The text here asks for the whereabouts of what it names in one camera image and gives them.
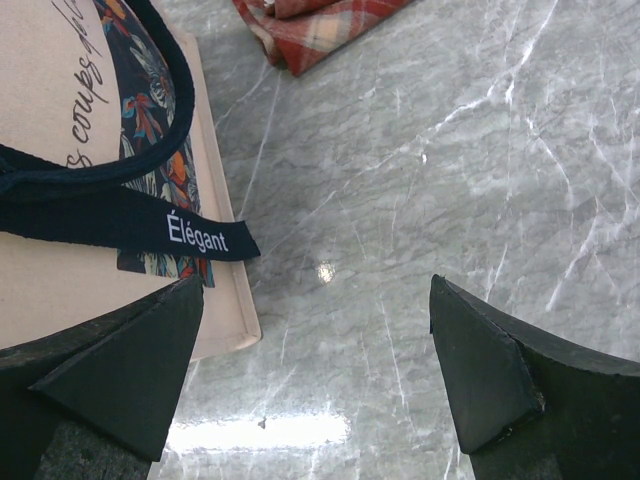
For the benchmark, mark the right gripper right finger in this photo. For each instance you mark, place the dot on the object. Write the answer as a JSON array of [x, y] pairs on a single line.
[[527, 404]]

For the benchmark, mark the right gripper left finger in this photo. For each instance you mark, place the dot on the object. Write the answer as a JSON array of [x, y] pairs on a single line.
[[96, 400]]

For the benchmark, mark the cream canvas tote bag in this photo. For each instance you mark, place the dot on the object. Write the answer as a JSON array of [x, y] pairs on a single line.
[[59, 94]]

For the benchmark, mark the red plaid folded cloth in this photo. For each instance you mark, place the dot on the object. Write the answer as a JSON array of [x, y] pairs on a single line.
[[297, 35]]

